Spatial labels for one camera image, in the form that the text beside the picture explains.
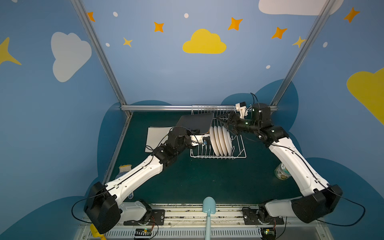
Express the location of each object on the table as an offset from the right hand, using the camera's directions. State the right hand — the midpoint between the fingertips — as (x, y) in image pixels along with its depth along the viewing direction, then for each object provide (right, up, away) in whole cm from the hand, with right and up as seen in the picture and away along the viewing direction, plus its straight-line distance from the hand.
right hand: (221, 119), depth 71 cm
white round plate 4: (+6, -12, +17) cm, 22 cm away
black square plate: (-9, -1, +15) cm, 18 cm away
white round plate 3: (+3, -11, +15) cm, 20 cm away
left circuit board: (-38, -56, +2) cm, 67 cm away
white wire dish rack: (-5, -18, +22) cm, 29 cm away
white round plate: (-2, -11, +16) cm, 19 cm away
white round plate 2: (+1, -14, +15) cm, 21 cm away
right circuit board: (+24, -57, +3) cm, 62 cm away
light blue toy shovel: (-5, -45, +6) cm, 46 cm away
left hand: (-13, -3, +4) cm, 14 cm away
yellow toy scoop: (-59, -53, -3) cm, 79 cm away
